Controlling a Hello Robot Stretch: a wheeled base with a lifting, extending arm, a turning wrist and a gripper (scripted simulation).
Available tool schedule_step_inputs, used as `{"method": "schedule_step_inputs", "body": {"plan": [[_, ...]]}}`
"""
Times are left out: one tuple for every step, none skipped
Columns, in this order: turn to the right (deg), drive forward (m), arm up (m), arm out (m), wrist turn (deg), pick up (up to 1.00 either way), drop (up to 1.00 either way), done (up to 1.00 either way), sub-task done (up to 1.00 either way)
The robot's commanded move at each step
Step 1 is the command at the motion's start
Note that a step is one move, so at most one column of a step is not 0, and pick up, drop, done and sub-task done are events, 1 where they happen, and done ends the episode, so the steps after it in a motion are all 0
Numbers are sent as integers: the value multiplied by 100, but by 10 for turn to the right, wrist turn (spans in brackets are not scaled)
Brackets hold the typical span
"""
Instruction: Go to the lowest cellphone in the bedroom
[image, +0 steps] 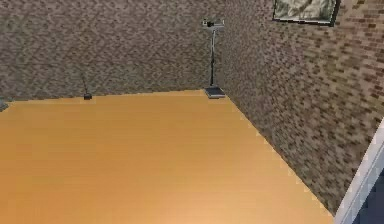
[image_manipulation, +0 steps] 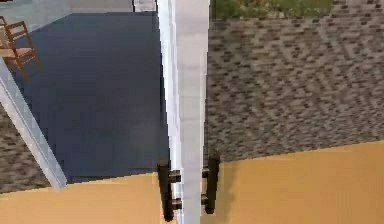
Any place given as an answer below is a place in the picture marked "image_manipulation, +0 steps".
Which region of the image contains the black door handle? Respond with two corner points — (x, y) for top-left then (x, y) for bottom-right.
(201, 153), (221, 215)
(156, 159), (183, 223)

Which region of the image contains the brown wooden chair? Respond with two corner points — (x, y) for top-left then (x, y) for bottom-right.
(0, 15), (44, 84)

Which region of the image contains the white room door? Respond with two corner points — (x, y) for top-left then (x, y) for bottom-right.
(156, 0), (212, 224)

